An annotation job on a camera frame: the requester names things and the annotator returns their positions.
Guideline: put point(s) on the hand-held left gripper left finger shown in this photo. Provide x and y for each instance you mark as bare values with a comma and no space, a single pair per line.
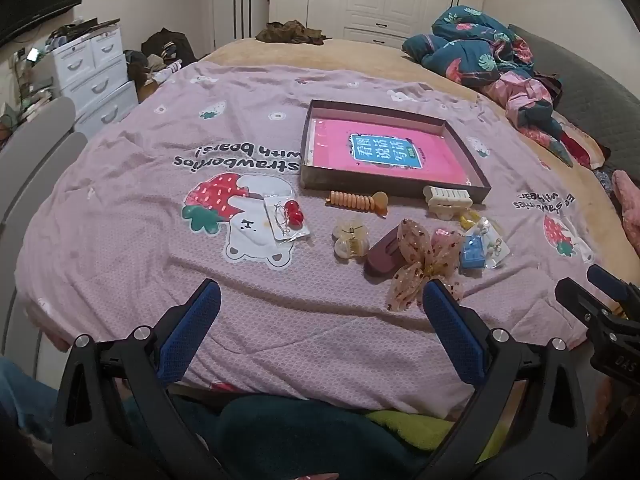
192,330

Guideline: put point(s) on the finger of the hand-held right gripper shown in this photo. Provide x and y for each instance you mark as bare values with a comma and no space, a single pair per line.
607,282
580,300

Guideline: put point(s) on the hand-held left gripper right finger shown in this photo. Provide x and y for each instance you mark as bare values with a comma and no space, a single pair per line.
452,330

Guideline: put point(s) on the clear earring packet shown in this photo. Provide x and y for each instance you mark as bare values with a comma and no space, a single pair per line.
497,247

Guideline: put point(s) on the small pink hair accessory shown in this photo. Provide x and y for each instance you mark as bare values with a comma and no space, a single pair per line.
442,234

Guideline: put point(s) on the sheer dotted bow scrunchie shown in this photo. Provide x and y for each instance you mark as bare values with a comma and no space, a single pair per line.
415,240

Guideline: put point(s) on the maroon oval hair clip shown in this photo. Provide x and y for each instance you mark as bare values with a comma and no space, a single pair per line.
382,255

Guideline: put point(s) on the clear yellow hair claw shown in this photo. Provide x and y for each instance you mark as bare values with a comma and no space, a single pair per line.
350,247

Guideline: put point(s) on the red cherry earrings packet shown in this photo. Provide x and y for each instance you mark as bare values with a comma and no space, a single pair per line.
292,212

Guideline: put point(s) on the shallow brown cardboard box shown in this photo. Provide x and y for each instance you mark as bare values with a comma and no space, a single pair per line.
390,188

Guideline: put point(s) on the pink strawberry bear bedsheet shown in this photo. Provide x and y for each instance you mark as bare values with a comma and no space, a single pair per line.
150,285

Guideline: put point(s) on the pink fluffy cloth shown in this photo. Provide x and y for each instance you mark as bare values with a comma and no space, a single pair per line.
627,205

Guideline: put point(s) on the white hair claw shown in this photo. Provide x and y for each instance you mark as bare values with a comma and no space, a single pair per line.
445,195

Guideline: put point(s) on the person's legs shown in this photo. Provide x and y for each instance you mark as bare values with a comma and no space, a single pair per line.
280,435

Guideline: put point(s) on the grey quilted headboard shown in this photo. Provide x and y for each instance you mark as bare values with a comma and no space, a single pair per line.
600,90

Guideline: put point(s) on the pink book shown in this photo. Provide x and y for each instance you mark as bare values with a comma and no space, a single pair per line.
330,145

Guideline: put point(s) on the white plastic drawer cabinet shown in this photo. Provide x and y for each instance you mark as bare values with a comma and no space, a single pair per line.
95,85

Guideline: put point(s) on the teal floral quilt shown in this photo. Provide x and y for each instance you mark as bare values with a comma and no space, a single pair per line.
460,55

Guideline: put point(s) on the pile of dark clothes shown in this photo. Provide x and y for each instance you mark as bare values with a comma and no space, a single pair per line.
165,45

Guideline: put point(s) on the camouflage clothing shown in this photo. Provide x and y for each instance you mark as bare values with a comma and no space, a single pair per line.
290,32

